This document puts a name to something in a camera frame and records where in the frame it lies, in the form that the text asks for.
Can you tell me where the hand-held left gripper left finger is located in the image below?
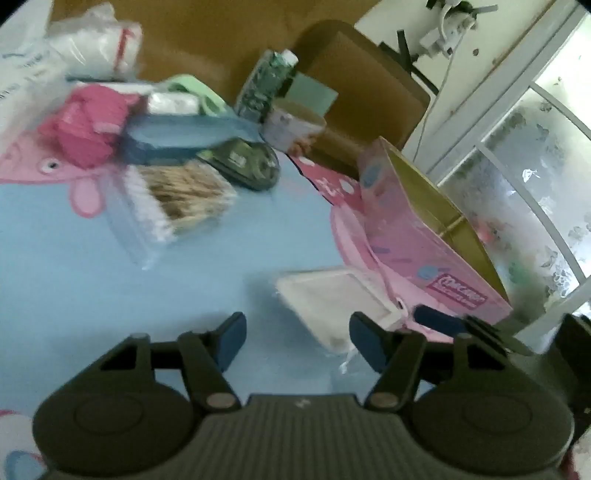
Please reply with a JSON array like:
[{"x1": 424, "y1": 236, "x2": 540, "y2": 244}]
[{"x1": 95, "y1": 311, "x2": 247, "y2": 412}]

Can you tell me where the white tissue packet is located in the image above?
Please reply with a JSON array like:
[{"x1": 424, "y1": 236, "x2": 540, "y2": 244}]
[{"x1": 147, "y1": 91, "x2": 200, "y2": 116}]

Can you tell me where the white paper cup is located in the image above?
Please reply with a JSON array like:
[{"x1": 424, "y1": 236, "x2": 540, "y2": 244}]
[{"x1": 262, "y1": 98, "x2": 327, "y2": 154}]

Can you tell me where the pink cardboard box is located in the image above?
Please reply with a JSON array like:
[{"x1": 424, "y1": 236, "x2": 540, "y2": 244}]
[{"x1": 357, "y1": 136, "x2": 514, "y2": 334}]

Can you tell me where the pale green card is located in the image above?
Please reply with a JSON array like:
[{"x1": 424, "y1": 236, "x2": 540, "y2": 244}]
[{"x1": 285, "y1": 74, "x2": 339, "y2": 117}]

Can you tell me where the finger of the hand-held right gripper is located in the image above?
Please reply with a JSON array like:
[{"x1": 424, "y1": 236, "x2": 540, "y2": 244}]
[
  {"x1": 463, "y1": 315, "x2": 534, "y2": 357},
  {"x1": 414, "y1": 305, "x2": 468, "y2": 337}
]

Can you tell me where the clear bag of cotton swabs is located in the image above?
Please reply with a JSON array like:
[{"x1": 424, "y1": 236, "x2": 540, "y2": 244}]
[{"x1": 102, "y1": 162, "x2": 239, "y2": 272}]

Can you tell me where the white cable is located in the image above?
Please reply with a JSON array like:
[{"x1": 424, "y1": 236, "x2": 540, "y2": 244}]
[{"x1": 409, "y1": 44, "x2": 459, "y2": 160}]

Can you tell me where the white framed frosted window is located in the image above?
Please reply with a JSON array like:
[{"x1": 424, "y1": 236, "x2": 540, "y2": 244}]
[{"x1": 401, "y1": 0, "x2": 591, "y2": 335}]

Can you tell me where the brown cardboard box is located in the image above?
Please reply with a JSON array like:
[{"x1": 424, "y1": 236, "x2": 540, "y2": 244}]
[{"x1": 293, "y1": 20, "x2": 431, "y2": 182}]

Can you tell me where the white printed plastic bag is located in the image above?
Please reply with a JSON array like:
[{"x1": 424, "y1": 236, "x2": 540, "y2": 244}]
[{"x1": 0, "y1": 0, "x2": 70, "y2": 155}]

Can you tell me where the green correction tape dispenser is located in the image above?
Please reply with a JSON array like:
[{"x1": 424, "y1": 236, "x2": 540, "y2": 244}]
[{"x1": 198, "y1": 138, "x2": 282, "y2": 192}]

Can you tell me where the blue pink printed blanket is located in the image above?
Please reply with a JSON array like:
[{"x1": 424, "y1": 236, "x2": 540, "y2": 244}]
[{"x1": 0, "y1": 134, "x2": 522, "y2": 480}]

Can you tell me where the blue soft packet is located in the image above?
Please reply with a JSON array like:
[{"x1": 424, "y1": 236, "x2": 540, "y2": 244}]
[{"x1": 121, "y1": 112, "x2": 260, "y2": 165}]

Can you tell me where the light green plastic item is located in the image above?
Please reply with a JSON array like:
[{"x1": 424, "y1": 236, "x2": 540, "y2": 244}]
[{"x1": 159, "y1": 74, "x2": 228, "y2": 118}]

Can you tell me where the pink printed card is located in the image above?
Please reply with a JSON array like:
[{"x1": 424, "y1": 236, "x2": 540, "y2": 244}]
[{"x1": 287, "y1": 154, "x2": 366, "y2": 209}]

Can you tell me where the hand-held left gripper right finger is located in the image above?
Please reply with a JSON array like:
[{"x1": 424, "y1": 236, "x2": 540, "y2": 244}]
[{"x1": 349, "y1": 312, "x2": 509, "y2": 414}]

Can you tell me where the white cotton pad packet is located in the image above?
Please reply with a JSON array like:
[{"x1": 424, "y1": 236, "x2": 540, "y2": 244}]
[{"x1": 276, "y1": 268, "x2": 406, "y2": 357}]

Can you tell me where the white power strip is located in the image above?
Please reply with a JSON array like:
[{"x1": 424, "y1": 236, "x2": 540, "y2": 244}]
[{"x1": 419, "y1": 0, "x2": 477, "y2": 57}]

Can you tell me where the white red plastic bag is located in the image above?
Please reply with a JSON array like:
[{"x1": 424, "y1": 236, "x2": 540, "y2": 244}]
[{"x1": 45, "y1": 4, "x2": 145, "y2": 80}]

